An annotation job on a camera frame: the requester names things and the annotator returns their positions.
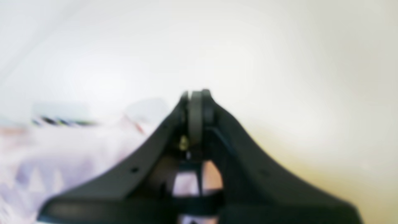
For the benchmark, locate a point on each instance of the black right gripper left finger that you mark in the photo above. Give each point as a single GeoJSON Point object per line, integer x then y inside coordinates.
{"type": "Point", "coordinates": [138, 190]}

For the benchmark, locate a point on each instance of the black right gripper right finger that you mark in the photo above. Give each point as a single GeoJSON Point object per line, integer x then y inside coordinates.
{"type": "Point", "coordinates": [257, 189]}

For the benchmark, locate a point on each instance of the pink T-shirt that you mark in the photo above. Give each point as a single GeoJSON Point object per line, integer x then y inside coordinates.
{"type": "Point", "coordinates": [62, 148]}

